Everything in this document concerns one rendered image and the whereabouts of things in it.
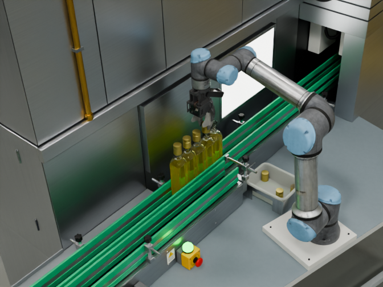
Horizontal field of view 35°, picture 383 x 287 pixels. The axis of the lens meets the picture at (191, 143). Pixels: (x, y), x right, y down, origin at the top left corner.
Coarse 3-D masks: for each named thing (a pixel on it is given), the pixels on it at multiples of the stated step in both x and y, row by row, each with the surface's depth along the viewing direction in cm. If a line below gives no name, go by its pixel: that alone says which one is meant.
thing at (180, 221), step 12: (228, 180) 256; (216, 192) 253; (192, 204) 242; (204, 204) 249; (180, 216) 238; (192, 216) 245; (168, 228) 234; (180, 228) 241; (156, 240) 231; (132, 252) 223; (144, 252) 228; (120, 264) 219; (132, 264) 225; (108, 276) 215; (120, 276) 221
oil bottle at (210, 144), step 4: (204, 140) 255; (208, 140) 254; (212, 140) 255; (204, 144) 254; (208, 144) 254; (212, 144) 256; (208, 148) 255; (212, 148) 257; (208, 152) 256; (212, 152) 258; (208, 156) 257; (212, 156) 260; (208, 160) 258; (212, 160) 261; (208, 164) 260
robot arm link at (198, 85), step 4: (192, 80) 234; (208, 80) 234; (192, 84) 235; (196, 84) 233; (200, 84) 233; (204, 84) 233; (208, 84) 234; (196, 88) 234; (200, 88) 234; (204, 88) 234
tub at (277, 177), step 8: (256, 168) 278; (264, 168) 281; (272, 168) 279; (256, 176) 278; (272, 176) 281; (280, 176) 277; (288, 176) 274; (248, 184) 270; (256, 184) 279; (264, 184) 279; (272, 184) 279; (280, 184) 279; (288, 184) 276; (264, 192) 265; (272, 192) 275; (288, 192) 274; (280, 200) 263
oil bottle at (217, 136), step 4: (220, 132) 260; (212, 136) 258; (216, 136) 258; (220, 136) 259; (216, 140) 258; (220, 140) 261; (216, 144) 259; (220, 144) 262; (216, 148) 261; (220, 148) 263; (216, 152) 262; (220, 152) 265; (216, 156) 263; (220, 156) 266; (216, 160) 265
